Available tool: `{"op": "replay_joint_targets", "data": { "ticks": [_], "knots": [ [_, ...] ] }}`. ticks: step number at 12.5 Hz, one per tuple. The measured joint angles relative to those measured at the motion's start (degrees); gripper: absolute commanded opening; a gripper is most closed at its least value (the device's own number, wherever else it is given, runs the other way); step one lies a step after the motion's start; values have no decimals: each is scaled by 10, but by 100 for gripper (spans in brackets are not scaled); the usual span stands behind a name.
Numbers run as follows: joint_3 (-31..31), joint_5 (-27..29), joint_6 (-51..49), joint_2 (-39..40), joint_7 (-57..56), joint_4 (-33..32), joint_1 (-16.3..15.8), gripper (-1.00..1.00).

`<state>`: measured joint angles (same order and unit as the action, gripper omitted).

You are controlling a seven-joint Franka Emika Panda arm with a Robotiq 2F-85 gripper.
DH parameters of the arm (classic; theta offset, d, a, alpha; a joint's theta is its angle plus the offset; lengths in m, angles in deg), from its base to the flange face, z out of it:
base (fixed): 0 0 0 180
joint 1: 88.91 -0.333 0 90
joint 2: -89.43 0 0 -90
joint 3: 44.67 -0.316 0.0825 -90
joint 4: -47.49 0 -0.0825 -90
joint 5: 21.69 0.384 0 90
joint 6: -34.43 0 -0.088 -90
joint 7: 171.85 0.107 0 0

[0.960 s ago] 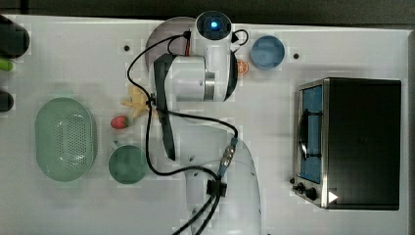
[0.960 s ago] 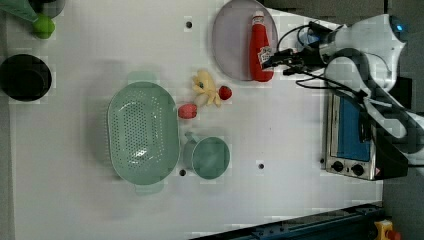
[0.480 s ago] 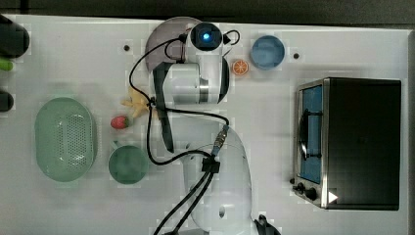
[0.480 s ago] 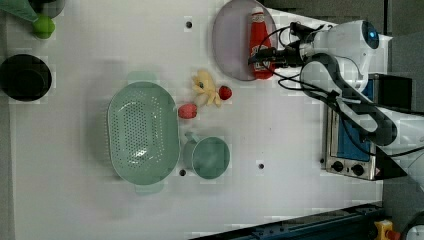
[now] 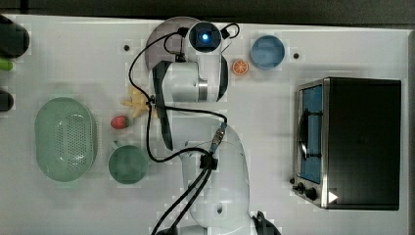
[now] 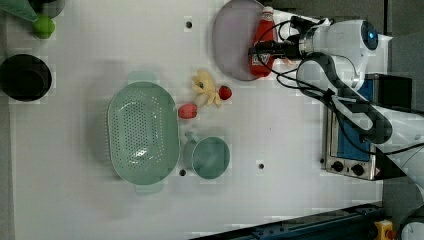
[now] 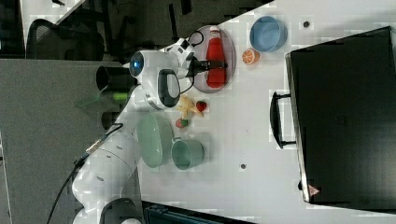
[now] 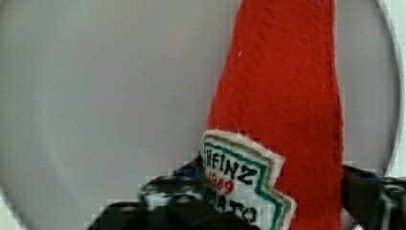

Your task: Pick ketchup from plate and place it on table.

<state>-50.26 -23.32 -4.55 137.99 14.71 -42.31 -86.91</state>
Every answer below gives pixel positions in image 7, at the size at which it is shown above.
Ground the pink plush strawberry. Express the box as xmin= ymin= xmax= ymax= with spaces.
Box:
xmin=176 ymin=119 xmax=189 ymax=129

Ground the orange slice toy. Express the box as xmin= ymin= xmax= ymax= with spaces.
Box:
xmin=242 ymin=49 xmax=261 ymax=65

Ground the red plush ketchup bottle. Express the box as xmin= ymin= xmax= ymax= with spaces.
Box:
xmin=206 ymin=26 xmax=226 ymax=88

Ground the blue bowl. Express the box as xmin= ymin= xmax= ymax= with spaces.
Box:
xmin=249 ymin=16 xmax=288 ymax=52

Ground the black office chair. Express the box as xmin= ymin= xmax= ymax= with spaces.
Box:
xmin=25 ymin=8 xmax=105 ymax=61

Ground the red plush strawberry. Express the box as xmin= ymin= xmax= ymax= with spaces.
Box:
xmin=196 ymin=101 xmax=207 ymax=112

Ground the grey round plate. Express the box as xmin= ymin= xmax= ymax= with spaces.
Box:
xmin=189 ymin=25 xmax=235 ymax=93

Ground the black cable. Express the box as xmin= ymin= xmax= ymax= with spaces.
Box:
xmin=46 ymin=122 xmax=124 ymax=224

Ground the green mug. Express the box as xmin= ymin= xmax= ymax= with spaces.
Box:
xmin=171 ymin=137 xmax=205 ymax=171

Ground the black toaster oven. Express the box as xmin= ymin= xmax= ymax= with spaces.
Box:
xmin=285 ymin=26 xmax=396 ymax=214

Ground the green colander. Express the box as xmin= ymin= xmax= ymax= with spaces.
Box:
xmin=135 ymin=113 xmax=173 ymax=168

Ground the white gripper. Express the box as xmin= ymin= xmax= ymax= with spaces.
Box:
xmin=163 ymin=38 xmax=228 ymax=78

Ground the green toy fruit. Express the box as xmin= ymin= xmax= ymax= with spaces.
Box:
xmin=113 ymin=92 xmax=128 ymax=101

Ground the black round pot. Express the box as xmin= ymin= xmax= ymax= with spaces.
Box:
xmin=96 ymin=66 xmax=137 ymax=91

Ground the yellow plush banana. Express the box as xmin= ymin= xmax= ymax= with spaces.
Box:
xmin=177 ymin=94 xmax=204 ymax=119

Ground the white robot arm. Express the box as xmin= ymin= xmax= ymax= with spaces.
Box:
xmin=71 ymin=38 xmax=227 ymax=224

